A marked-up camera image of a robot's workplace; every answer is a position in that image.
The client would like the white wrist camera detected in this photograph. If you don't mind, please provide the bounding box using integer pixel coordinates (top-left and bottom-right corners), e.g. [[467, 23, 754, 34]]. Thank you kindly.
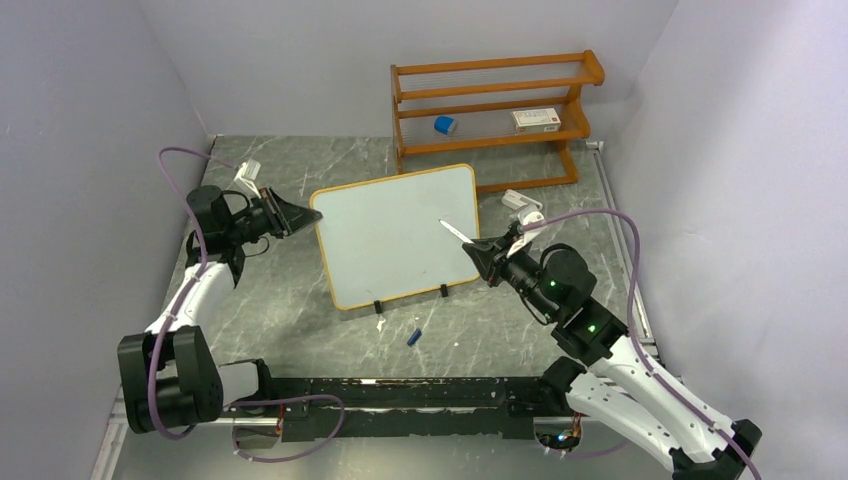
[[233, 159, 261, 198], [507, 204, 547, 258]]

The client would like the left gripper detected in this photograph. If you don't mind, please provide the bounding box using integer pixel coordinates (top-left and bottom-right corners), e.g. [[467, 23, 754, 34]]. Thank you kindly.
[[225, 186, 321, 244]]

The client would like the white whiteboard eraser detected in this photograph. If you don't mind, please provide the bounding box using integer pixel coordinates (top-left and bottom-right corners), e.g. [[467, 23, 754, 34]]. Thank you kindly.
[[501, 189, 543, 210]]

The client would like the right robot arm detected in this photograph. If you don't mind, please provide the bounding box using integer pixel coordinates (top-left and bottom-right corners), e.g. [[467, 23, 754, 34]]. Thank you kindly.
[[462, 229, 762, 479]]

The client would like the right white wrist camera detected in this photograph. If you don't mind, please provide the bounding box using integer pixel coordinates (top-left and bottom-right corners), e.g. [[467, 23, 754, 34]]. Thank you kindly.
[[507, 204, 547, 258]]

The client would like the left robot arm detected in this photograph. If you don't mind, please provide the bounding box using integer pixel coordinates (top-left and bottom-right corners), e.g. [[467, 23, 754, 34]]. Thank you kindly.
[[117, 185, 323, 438]]

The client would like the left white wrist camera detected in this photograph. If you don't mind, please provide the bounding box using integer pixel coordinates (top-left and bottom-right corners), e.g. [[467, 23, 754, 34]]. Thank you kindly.
[[233, 159, 261, 198]]

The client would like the white blue whiteboard marker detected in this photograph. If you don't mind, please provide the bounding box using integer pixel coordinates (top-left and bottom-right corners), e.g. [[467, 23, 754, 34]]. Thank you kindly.
[[439, 219, 472, 244]]

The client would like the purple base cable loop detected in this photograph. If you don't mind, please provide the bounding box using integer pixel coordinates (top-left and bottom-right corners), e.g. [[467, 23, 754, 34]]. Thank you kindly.
[[231, 395, 347, 464]]

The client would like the white red cardboard box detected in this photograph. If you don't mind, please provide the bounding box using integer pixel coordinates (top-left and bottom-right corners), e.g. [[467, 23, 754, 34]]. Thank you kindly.
[[511, 108, 562, 135]]

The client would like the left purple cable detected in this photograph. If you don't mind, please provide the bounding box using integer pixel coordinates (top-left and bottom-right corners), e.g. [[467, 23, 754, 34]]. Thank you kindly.
[[145, 146, 240, 442]]

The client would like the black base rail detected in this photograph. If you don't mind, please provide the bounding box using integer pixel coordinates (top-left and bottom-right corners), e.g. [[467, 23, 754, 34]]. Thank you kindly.
[[272, 377, 572, 442]]

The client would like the yellow framed whiteboard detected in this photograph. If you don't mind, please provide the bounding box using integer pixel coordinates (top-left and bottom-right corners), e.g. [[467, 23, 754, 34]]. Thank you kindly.
[[310, 164, 479, 311]]

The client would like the orange wooden shelf rack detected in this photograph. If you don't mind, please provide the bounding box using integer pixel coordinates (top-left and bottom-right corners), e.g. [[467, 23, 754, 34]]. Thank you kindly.
[[390, 49, 606, 194]]

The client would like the blue marker cap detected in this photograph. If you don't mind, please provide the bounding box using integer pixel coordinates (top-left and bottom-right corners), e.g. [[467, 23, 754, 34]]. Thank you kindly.
[[406, 329, 422, 347]]

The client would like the blue eraser block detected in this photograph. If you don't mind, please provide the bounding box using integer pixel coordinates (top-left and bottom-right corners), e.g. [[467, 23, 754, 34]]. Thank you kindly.
[[433, 115, 458, 136]]

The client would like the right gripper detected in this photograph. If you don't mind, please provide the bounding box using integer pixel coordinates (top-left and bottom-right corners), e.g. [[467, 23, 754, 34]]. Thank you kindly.
[[463, 231, 560, 320]]

